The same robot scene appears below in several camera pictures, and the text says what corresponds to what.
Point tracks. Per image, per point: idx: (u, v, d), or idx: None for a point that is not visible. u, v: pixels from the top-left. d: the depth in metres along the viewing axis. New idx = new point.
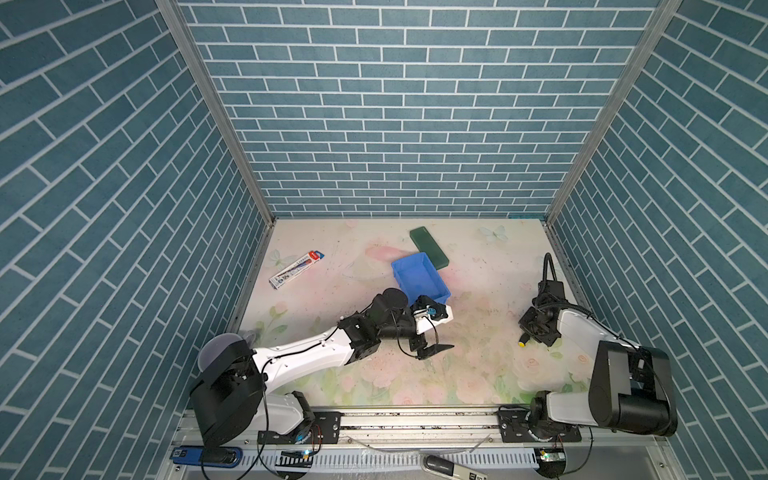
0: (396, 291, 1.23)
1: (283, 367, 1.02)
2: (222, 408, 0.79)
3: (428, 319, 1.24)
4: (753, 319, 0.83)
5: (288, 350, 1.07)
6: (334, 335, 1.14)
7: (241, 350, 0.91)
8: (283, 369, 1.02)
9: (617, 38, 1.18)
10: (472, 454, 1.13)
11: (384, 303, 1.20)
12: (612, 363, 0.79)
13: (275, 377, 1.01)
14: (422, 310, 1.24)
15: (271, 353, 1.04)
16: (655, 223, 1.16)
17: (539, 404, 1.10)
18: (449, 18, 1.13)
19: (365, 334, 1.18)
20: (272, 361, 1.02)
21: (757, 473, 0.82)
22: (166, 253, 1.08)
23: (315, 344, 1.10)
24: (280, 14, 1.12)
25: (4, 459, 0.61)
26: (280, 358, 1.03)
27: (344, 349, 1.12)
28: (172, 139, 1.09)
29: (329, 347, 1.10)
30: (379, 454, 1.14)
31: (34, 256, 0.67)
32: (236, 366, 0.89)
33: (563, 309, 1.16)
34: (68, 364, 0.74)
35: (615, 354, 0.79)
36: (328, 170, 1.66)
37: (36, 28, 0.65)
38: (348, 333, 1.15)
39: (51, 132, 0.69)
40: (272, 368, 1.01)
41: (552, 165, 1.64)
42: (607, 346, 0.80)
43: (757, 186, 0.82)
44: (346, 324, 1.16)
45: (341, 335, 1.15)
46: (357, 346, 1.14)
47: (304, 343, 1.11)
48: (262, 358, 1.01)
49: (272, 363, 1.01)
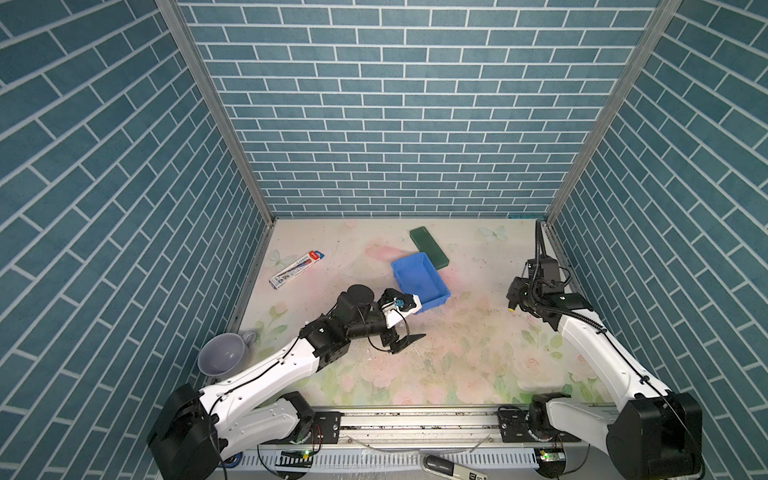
0: (358, 286, 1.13)
1: (237, 399, 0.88)
2: (177, 458, 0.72)
3: (396, 312, 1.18)
4: (753, 319, 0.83)
5: (241, 380, 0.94)
6: (294, 349, 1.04)
7: (187, 396, 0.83)
8: (236, 403, 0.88)
9: (617, 38, 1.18)
10: (472, 454, 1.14)
11: (347, 300, 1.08)
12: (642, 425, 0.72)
13: (231, 414, 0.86)
14: (389, 303, 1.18)
15: (221, 390, 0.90)
16: (655, 223, 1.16)
17: (538, 408, 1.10)
18: (449, 18, 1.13)
19: (332, 335, 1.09)
20: (222, 397, 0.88)
21: (757, 473, 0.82)
22: (166, 253, 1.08)
23: (273, 365, 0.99)
24: (280, 14, 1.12)
25: (4, 459, 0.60)
26: (232, 390, 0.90)
27: (307, 360, 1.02)
28: (172, 139, 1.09)
29: (289, 363, 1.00)
30: (379, 454, 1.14)
31: (35, 256, 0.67)
32: (190, 410, 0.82)
33: (568, 314, 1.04)
34: (68, 364, 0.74)
35: (649, 417, 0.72)
36: (328, 170, 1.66)
37: (35, 28, 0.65)
38: (311, 340, 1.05)
39: (51, 132, 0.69)
40: (224, 405, 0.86)
41: (553, 165, 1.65)
42: (639, 409, 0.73)
43: (757, 186, 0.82)
44: (308, 332, 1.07)
45: (303, 347, 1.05)
46: (324, 350, 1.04)
47: (259, 366, 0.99)
48: (211, 397, 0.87)
49: (223, 400, 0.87)
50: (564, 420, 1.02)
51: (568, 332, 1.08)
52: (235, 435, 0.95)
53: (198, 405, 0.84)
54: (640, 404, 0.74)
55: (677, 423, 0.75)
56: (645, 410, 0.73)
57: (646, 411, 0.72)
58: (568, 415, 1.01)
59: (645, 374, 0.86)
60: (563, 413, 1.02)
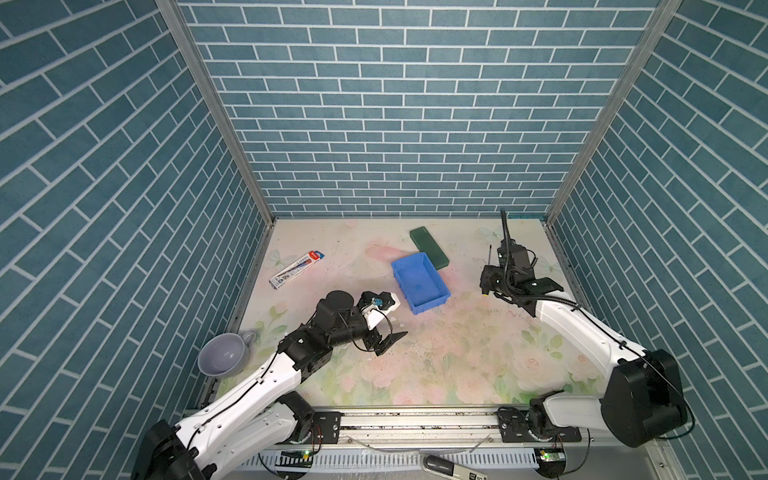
0: (337, 292, 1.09)
1: (216, 428, 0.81)
2: None
3: (377, 312, 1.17)
4: (753, 319, 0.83)
5: (220, 407, 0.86)
6: (273, 365, 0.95)
7: (163, 431, 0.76)
8: (216, 432, 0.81)
9: (617, 38, 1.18)
10: (472, 454, 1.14)
11: (326, 308, 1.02)
12: (629, 386, 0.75)
13: (211, 445, 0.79)
14: (368, 304, 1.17)
15: (198, 420, 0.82)
16: (655, 223, 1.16)
17: (538, 411, 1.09)
18: (449, 18, 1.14)
19: (314, 344, 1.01)
20: (200, 428, 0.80)
21: (757, 473, 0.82)
22: (166, 253, 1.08)
23: (252, 385, 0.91)
24: (280, 14, 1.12)
25: (4, 460, 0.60)
26: (210, 419, 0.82)
27: (288, 376, 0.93)
28: (172, 139, 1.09)
29: (268, 381, 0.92)
30: (379, 454, 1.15)
31: (34, 256, 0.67)
32: (170, 445, 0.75)
33: (541, 299, 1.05)
34: (68, 364, 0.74)
35: (632, 378, 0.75)
36: (328, 170, 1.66)
37: (36, 28, 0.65)
38: (291, 352, 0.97)
39: (51, 132, 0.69)
40: (202, 437, 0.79)
41: (553, 165, 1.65)
42: (623, 373, 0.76)
43: (757, 186, 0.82)
44: (287, 346, 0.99)
45: (282, 361, 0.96)
46: (306, 361, 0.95)
47: (238, 388, 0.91)
48: (187, 430, 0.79)
49: (200, 432, 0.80)
50: (564, 416, 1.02)
51: (544, 314, 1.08)
52: (226, 454, 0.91)
53: (174, 440, 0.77)
54: (624, 368, 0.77)
55: (658, 379, 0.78)
56: (629, 374, 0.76)
57: (630, 374, 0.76)
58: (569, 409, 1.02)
59: (622, 341, 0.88)
60: (563, 408, 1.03)
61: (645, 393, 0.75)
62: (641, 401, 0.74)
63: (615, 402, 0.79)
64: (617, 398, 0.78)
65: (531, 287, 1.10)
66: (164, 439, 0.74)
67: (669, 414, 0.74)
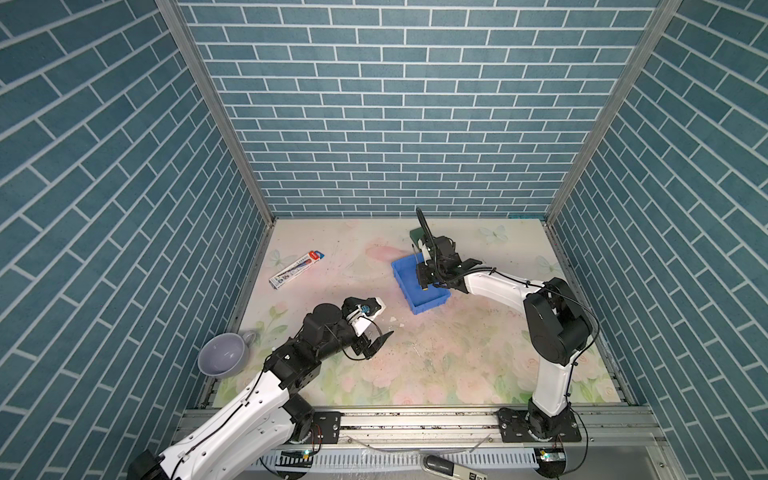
0: (322, 306, 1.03)
1: (200, 456, 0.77)
2: None
3: (364, 318, 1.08)
4: (753, 319, 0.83)
5: (206, 431, 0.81)
6: (260, 383, 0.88)
7: (148, 460, 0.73)
8: (201, 460, 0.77)
9: (617, 38, 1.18)
10: (472, 454, 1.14)
11: (314, 322, 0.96)
12: (540, 312, 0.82)
13: (197, 474, 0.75)
14: (354, 311, 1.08)
15: (184, 446, 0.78)
16: (655, 223, 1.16)
17: (539, 418, 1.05)
18: (449, 18, 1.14)
19: (302, 360, 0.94)
20: (184, 457, 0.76)
21: (757, 473, 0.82)
22: (166, 253, 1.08)
23: (237, 408, 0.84)
24: (280, 14, 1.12)
25: (4, 459, 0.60)
26: (193, 447, 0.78)
27: (274, 394, 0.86)
28: (172, 139, 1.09)
29: (253, 402, 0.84)
30: (379, 454, 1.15)
31: (34, 256, 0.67)
32: (158, 473, 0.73)
33: (466, 274, 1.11)
34: (68, 364, 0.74)
35: (540, 303, 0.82)
36: (328, 170, 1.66)
37: (36, 28, 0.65)
38: (277, 369, 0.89)
39: (51, 132, 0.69)
40: (186, 467, 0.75)
41: (553, 165, 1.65)
42: (532, 302, 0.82)
43: (757, 186, 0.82)
44: (273, 362, 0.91)
45: (269, 381, 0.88)
46: (293, 378, 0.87)
47: (225, 410, 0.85)
48: (172, 460, 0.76)
49: (185, 461, 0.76)
50: (554, 402, 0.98)
51: (473, 287, 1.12)
52: (219, 472, 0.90)
53: (160, 468, 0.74)
54: (532, 297, 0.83)
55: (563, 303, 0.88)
56: (537, 302, 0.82)
57: (538, 301, 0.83)
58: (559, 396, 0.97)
59: (527, 280, 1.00)
60: (545, 392, 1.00)
61: (554, 315, 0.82)
62: (551, 319, 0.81)
63: (536, 331, 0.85)
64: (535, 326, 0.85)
65: (457, 268, 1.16)
66: (149, 469, 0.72)
67: (579, 330, 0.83)
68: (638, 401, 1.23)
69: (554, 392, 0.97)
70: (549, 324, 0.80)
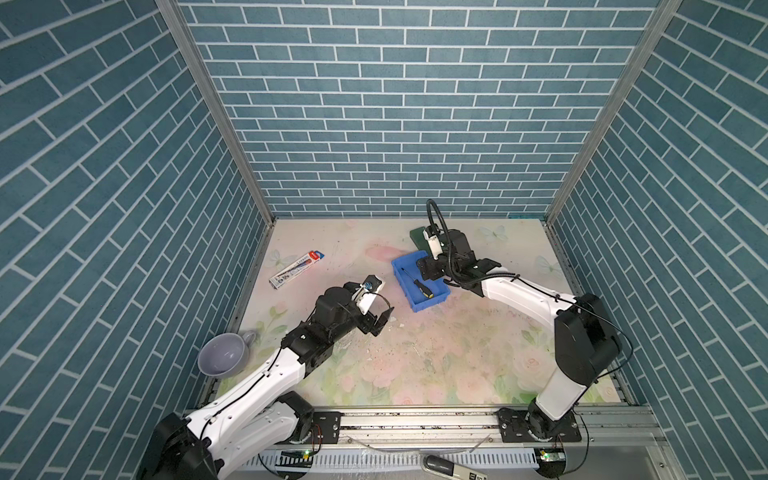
0: (334, 289, 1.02)
1: (226, 419, 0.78)
2: None
3: (370, 294, 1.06)
4: (753, 319, 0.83)
5: (228, 399, 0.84)
6: (278, 359, 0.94)
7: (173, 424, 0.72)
8: (227, 423, 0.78)
9: (617, 38, 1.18)
10: (472, 454, 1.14)
11: (326, 303, 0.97)
12: (572, 333, 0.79)
13: (223, 436, 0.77)
14: (358, 290, 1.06)
15: (210, 413, 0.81)
16: (655, 223, 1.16)
17: (539, 418, 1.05)
18: (449, 18, 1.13)
19: (315, 340, 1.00)
20: (211, 419, 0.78)
21: (757, 473, 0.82)
22: (166, 253, 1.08)
23: (259, 379, 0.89)
24: (280, 14, 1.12)
25: (4, 460, 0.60)
26: (219, 411, 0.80)
27: (293, 368, 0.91)
28: (172, 139, 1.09)
29: (275, 373, 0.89)
30: (379, 454, 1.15)
31: (34, 257, 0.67)
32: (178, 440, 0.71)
33: (487, 279, 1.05)
34: (68, 364, 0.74)
35: (573, 323, 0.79)
36: (328, 170, 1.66)
37: (36, 28, 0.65)
38: (294, 348, 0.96)
39: (50, 132, 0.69)
40: (214, 428, 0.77)
41: (553, 165, 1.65)
42: (566, 322, 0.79)
43: (757, 186, 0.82)
44: (289, 341, 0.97)
45: (286, 357, 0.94)
46: (309, 356, 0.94)
47: (244, 382, 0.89)
48: (199, 422, 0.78)
49: (212, 423, 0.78)
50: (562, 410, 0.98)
51: (493, 293, 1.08)
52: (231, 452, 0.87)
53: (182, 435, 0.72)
54: (564, 316, 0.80)
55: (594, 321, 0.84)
56: (569, 321, 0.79)
57: (570, 321, 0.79)
58: (570, 406, 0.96)
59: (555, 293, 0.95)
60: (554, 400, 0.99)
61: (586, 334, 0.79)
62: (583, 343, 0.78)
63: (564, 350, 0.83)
64: (564, 346, 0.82)
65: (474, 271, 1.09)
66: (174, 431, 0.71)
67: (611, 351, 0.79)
68: (638, 401, 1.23)
69: (566, 402, 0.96)
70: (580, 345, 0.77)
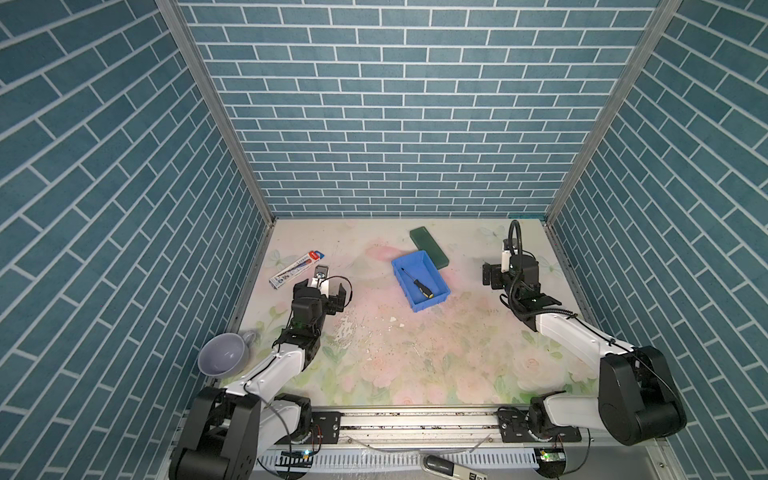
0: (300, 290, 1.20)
1: (260, 382, 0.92)
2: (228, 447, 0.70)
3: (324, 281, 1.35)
4: (753, 319, 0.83)
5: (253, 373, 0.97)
6: (282, 349, 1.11)
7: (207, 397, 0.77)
8: (262, 385, 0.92)
9: (617, 38, 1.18)
10: (472, 454, 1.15)
11: (300, 304, 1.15)
12: (618, 378, 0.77)
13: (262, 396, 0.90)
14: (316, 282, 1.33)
15: (243, 379, 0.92)
16: (655, 223, 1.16)
17: (538, 410, 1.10)
18: (449, 17, 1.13)
19: (303, 337, 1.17)
20: (247, 383, 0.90)
21: (757, 473, 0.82)
22: (166, 253, 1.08)
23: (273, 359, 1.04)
24: (280, 14, 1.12)
25: (4, 460, 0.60)
26: (251, 378, 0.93)
27: (298, 350, 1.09)
28: (172, 139, 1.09)
29: (284, 354, 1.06)
30: (379, 454, 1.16)
31: (34, 257, 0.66)
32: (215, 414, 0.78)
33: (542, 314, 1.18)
34: (68, 365, 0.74)
35: (620, 368, 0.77)
36: (328, 170, 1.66)
37: (36, 28, 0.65)
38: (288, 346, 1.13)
39: (50, 132, 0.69)
40: (253, 388, 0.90)
41: (552, 165, 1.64)
42: (611, 364, 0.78)
43: (757, 187, 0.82)
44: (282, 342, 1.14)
45: (287, 346, 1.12)
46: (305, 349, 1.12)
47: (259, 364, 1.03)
48: (237, 387, 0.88)
49: (249, 385, 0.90)
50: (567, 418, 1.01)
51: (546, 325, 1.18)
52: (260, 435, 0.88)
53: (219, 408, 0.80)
54: (610, 359, 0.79)
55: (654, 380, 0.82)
56: (616, 365, 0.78)
57: (617, 364, 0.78)
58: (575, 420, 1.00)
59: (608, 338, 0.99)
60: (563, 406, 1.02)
61: (634, 384, 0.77)
62: (631, 395, 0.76)
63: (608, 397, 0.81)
64: (609, 393, 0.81)
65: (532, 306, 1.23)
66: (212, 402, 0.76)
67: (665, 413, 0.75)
68: None
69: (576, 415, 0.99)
70: (630, 395, 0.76)
